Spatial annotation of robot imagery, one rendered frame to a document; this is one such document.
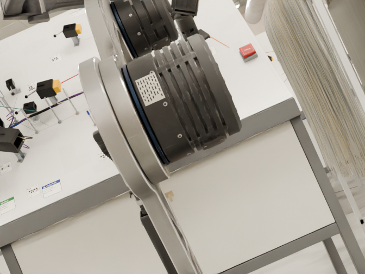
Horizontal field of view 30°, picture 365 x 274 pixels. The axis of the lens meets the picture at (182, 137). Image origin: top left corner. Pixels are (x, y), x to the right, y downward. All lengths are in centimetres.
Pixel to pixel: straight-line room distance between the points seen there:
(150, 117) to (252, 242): 148
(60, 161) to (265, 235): 80
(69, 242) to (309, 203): 87
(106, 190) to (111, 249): 21
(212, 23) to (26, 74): 82
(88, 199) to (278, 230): 68
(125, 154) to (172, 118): 9
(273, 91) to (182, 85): 147
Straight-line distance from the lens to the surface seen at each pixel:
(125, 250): 246
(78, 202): 243
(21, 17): 224
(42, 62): 298
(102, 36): 120
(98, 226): 247
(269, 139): 245
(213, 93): 102
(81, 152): 254
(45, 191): 250
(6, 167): 266
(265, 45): 593
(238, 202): 244
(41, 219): 246
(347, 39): 402
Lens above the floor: 76
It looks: 3 degrees up
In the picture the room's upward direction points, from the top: 24 degrees counter-clockwise
